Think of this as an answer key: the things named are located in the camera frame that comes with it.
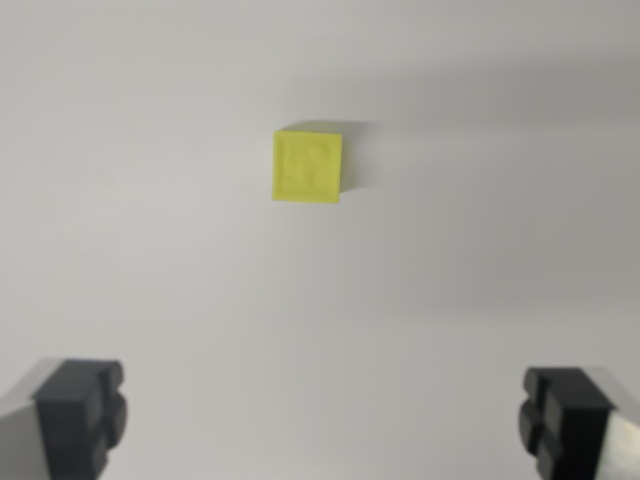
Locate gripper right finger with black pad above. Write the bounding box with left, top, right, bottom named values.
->
left=517, top=366, right=640, bottom=480

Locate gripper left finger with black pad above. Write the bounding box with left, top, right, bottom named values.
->
left=0, top=357, right=128, bottom=480

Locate yellow cube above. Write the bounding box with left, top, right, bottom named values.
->
left=271, top=129, right=344, bottom=204

